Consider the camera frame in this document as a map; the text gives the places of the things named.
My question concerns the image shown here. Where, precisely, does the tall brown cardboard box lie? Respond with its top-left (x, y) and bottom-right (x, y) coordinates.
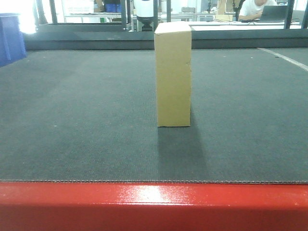
top-left (154, 21), bottom-right (192, 127)

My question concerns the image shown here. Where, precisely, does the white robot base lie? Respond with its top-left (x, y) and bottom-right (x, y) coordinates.
top-left (134, 0), bottom-right (154, 31)

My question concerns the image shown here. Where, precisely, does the dark grey conveyor belt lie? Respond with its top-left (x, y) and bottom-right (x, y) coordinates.
top-left (0, 38), bottom-right (308, 183)

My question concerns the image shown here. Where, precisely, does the white work table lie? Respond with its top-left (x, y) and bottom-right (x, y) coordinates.
top-left (189, 20), bottom-right (308, 31)

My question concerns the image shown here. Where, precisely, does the person in white shirt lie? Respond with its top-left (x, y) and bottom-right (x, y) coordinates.
top-left (238, 0), bottom-right (277, 21)

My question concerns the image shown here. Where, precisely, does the blue plastic bin at left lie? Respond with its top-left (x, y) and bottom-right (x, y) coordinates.
top-left (0, 13), bottom-right (27, 67)

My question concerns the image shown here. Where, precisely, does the dark laptop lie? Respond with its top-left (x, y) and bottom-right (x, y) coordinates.
top-left (240, 5), bottom-right (287, 23)

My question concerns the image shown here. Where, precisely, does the black metal frame post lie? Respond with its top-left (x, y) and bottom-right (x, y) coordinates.
top-left (120, 0), bottom-right (127, 31)

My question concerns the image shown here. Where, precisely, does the red conveyor frame edge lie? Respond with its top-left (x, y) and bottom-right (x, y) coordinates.
top-left (0, 182), bottom-right (308, 231)

